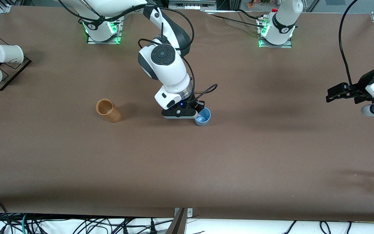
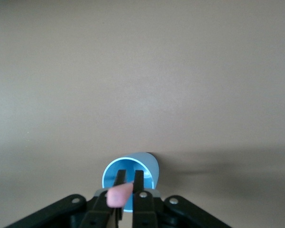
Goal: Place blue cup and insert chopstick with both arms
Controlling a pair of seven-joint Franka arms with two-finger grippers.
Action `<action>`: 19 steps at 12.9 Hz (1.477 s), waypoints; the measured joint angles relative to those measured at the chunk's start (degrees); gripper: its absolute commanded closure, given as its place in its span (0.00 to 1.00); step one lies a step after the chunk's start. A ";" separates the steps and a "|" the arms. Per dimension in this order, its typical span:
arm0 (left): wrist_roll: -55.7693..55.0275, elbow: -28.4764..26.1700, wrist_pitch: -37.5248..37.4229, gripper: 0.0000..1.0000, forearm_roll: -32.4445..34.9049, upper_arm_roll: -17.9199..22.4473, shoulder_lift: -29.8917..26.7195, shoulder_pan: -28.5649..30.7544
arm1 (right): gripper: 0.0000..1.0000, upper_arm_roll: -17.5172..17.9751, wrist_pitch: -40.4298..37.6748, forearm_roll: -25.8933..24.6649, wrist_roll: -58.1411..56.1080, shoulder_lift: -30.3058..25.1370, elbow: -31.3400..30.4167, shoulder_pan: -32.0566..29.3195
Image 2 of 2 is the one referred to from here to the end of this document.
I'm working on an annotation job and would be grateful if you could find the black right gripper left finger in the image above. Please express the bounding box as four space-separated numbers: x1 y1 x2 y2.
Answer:
6 169 127 228

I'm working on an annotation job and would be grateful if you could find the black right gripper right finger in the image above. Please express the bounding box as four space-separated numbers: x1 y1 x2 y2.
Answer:
131 170 233 228

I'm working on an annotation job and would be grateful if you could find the pink chopstick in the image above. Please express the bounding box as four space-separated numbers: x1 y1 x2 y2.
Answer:
106 181 135 209

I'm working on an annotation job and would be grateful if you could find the blue cup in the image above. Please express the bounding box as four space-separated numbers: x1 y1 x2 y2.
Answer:
101 152 161 213

